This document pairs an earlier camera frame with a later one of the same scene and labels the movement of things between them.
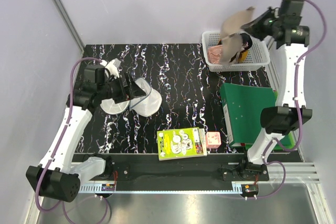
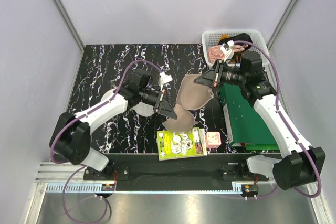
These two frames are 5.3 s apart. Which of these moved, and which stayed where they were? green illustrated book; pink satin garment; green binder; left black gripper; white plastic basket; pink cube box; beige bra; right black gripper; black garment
Moved: right black gripper; left black gripper; beige bra
Stayed: black garment; pink cube box; white plastic basket; green binder; green illustrated book; pink satin garment
